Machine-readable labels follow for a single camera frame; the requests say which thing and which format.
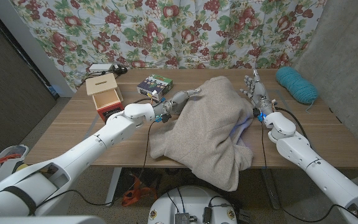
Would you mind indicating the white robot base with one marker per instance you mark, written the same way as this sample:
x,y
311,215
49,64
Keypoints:
x,y
194,202

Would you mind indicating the white table leg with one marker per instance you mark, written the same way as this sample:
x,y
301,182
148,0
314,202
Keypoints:
x,y
113,186

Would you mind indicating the white robot torso edge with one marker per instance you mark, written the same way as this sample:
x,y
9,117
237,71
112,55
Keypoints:
x,y
42,220

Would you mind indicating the black plug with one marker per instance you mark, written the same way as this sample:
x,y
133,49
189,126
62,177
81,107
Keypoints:
x,y
120,69

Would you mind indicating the dark grey partition panel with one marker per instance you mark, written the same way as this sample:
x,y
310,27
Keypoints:
x,y
8,93

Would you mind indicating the orange item in bin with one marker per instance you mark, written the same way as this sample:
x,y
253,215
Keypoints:
x,y
8,158

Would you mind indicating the white corner post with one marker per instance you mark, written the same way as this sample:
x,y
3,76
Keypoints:
x,y
33,49

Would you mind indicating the black connector module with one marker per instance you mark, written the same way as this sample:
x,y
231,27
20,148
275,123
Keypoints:
x,y
207,215

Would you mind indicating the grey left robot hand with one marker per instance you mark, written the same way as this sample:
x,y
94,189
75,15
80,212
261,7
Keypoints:
x,y
174,102

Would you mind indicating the white plastic bin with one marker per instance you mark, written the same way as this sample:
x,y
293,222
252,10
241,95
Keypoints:
x,y
11,150

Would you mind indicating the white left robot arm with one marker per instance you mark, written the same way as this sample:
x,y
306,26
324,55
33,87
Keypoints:
x,y
89,149

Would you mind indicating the wooden drawer box red base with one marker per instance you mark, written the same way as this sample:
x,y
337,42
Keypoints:
x,y
102,93

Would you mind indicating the yellow black floor item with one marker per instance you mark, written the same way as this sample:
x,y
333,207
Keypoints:
x,y
23,167

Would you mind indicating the beige wool coat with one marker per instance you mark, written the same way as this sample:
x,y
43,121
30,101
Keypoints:
x,y
204,130

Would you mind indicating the floral fruit print backdrop cloth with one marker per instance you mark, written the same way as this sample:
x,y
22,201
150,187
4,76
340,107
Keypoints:
x,y
120,31

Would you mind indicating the teal yarn skein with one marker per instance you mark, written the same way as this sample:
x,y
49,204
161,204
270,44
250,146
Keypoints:
x,y
297,84

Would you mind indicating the colourful printed package box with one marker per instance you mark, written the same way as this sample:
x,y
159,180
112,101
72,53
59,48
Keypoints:
x,y
154,85

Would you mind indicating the dark table leg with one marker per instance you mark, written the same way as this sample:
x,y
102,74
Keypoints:
x,y
270,186

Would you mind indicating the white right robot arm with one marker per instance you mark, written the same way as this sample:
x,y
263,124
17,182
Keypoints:
x,y
315,165

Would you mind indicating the grey heatsink module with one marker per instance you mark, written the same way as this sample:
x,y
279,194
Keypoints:
x,y
182,218

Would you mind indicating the white power adapter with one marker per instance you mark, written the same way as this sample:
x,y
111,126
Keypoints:
x,y
100,68

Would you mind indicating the grey concrete-look side panel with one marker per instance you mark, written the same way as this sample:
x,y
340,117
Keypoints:
x,y
346,62

